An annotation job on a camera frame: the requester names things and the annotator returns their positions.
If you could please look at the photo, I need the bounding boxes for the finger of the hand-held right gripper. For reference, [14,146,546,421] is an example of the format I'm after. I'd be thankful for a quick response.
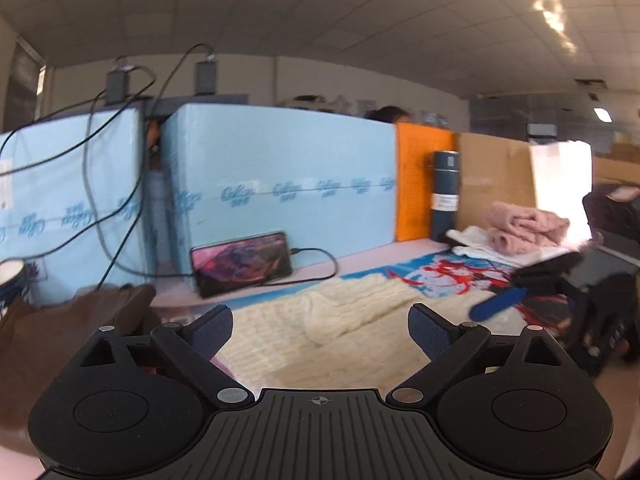
[468,287,530,322]
[512,252,587,287]

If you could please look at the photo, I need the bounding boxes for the white paper bag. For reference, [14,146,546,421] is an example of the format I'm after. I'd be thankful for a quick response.
[529,140,594,242]

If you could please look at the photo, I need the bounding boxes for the folded pink knit garment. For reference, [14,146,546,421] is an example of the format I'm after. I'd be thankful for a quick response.
[484,201,571,252]

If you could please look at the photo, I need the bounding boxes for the black power cable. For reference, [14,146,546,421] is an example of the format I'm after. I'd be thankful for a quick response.
[0,64,158,177]
[80,43,217,292]

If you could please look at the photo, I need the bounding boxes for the brown cloth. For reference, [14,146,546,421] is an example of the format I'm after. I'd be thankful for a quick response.
[0,283,162,455]

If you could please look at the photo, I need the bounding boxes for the dark blue thermos bottle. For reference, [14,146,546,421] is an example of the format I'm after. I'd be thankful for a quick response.
[430,149,461,241]

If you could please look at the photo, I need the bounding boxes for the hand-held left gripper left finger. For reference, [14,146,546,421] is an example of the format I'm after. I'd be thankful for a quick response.
[74,304,252,409]

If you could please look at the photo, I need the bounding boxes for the black phone charging cable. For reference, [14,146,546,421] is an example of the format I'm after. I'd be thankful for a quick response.
[260,247,339,289]

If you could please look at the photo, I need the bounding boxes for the blue red printed mat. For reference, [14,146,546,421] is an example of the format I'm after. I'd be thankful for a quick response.
[234,251,577,333]

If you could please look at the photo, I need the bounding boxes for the cream knit sweater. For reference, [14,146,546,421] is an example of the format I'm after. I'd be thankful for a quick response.
[214,272,532,397]

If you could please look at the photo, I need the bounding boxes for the brown cardboard sheet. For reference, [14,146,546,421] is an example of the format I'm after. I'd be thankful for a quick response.
[457,132,539,234]

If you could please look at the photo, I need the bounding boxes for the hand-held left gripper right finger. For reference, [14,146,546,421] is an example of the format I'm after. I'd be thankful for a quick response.
[386,303,572,407]

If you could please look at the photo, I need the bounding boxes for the grey power adapter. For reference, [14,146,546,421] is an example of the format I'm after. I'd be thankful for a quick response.
[194,61,219,96]
[105,70,130,106]

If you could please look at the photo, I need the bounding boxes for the folded white cloth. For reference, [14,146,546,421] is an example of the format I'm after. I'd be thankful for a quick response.
[444,225,567,267]

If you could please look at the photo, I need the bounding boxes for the dark cloth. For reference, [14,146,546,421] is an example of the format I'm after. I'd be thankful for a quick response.
[581,183,640,242]

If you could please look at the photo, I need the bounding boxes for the orange board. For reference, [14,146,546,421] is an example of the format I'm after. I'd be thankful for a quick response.
[394,122,459,242]

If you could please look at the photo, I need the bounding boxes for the grey window blind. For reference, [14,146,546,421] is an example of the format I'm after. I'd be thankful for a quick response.
[2,36,47,134]

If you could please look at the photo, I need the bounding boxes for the black smartphone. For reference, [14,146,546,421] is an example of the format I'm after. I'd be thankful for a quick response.
[189,231,294,300]

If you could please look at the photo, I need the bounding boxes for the large light blue foam board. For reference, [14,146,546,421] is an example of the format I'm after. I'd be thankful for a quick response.
[160,103,399,292]

